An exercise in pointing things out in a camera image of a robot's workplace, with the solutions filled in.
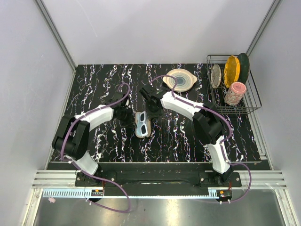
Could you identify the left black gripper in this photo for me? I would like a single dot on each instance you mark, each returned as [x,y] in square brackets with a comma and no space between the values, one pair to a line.
[130,122]

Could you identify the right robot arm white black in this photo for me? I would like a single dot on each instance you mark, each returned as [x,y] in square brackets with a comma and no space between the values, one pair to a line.
[207,124]

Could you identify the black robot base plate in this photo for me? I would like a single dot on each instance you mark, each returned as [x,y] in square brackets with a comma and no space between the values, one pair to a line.
[155,189]

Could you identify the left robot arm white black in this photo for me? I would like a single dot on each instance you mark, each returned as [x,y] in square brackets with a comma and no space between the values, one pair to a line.
[72,136]

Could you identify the beige plate blue rings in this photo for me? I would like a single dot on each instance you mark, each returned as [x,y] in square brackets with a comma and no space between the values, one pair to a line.
[182,80]

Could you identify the light blue cleaning cloth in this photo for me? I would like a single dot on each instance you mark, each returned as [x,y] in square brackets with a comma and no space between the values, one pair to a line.
[141,133]

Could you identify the yellow scalloped plate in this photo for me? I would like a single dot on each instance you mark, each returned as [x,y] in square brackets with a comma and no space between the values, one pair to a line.
[231,71]

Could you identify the black marble pattern mat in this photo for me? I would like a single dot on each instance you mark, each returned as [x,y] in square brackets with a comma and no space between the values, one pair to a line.
[172,137]

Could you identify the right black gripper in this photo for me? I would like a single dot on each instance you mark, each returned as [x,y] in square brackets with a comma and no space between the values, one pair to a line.
[150,114]

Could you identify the dark green plate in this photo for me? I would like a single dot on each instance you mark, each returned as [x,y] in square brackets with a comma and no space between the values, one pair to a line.
[244,67]

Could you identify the grey speckled plate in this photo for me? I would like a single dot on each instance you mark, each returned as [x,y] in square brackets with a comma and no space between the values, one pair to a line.
[216,76]

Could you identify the pink patterned cup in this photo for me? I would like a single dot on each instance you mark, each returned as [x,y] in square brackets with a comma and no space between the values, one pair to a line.
[235,93]

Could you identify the black wire dish rack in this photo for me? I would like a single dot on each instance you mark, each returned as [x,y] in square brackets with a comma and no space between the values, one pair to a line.
[250,101]

